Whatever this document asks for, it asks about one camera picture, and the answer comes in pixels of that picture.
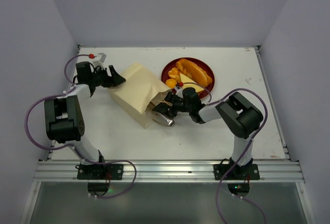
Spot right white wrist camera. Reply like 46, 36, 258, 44
173, 82, 184, 93

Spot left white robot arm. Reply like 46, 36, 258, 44
44, 61, 126, 179

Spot red round tray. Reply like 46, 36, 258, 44
161, 57, 215, 99

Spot beige paper bag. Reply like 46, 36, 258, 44
109, 63, 172, 128

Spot aluminium rail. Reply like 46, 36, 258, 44
33, 160, 304, 183

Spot braided fake bread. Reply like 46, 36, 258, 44
168, 62, 186, 82
196, 65, 213, 87

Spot fake hot dog bun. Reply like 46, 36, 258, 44
177, 59, 207, 86

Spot metal tongs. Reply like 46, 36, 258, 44
153, 112, 175, 127

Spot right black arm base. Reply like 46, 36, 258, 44
213, 159, 260, 197

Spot fake sandwich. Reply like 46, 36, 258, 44
180, 73, 204, 94

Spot small round fake bun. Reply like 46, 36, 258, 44
166, 79, 177, 89

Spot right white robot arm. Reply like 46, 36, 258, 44
152, 87, 268, 179

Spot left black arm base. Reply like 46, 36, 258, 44
75, 164, 124, 197

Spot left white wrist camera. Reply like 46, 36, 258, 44
92, 53, 106, 68

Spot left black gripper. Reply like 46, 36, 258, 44
89, 65, 125, 88

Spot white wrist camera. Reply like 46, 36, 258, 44
173, 82, 184, 93
92, 53, 106, 68

